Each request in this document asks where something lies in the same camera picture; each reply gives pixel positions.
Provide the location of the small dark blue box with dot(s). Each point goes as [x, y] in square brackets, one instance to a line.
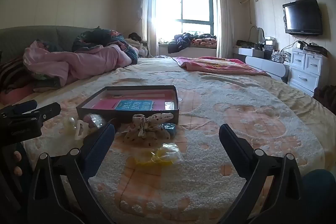
[169, 129]

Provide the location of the window with dark frame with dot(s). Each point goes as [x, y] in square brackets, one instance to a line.
[195, 3]

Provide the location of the clear bag of pearl beads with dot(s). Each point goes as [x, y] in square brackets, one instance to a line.
[68, 124]

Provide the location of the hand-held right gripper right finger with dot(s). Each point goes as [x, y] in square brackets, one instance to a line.
[231, 138]

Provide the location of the pink printed blanket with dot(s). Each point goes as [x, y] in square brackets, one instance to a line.
[218, 65]

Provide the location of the dark shallow cardboard box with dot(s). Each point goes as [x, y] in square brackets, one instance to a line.
[105, 112]

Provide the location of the spotted fabric bow hair clip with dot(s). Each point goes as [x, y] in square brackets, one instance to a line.
[160, 117]

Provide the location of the white claw hair clip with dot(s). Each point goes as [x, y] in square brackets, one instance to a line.
[80, 132]

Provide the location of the sheer white curtain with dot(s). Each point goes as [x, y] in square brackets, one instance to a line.
[224, 19]
[149, 16]

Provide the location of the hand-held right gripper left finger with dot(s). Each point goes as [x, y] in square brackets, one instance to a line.
[103, 138]

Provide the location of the dark brown bag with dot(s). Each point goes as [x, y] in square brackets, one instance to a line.
[325, 98]

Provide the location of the black set-top box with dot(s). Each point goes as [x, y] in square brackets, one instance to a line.
[312, 47]

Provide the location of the dark floral quilt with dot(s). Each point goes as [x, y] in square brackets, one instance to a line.
[89, 39]

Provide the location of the pile of clothes on sill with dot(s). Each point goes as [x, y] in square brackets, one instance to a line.
[183, 40]

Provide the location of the pink quilt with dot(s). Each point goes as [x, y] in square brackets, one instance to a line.
[86, 64]

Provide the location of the cream patterned bedspread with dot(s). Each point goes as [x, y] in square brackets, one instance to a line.
[236, 108]

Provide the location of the small black cloth item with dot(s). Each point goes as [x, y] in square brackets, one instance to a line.
[135, 36]

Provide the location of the person's left hand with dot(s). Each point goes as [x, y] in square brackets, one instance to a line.
[17, 155]

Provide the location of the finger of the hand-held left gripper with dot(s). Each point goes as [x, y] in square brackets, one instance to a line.
[21, 106]
[47, 111]

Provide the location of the pink book with blue label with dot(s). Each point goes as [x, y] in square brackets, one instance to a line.
[105, 104]

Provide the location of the green padded headboard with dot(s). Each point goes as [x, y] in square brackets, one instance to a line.
[39, 35]

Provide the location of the pink pillow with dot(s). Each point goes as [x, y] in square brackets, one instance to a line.
[15, 94]

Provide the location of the striped dark cloth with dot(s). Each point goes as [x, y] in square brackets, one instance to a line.
[13, 74]

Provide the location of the black wall television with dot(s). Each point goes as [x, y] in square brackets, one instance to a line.
[303, 16]

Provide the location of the white drawer cabinet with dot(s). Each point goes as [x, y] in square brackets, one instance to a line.
[305, 69]

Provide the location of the desk mirror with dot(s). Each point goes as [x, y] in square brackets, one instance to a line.
[260, 33]

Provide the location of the white desk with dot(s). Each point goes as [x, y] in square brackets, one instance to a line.
[262, 64]

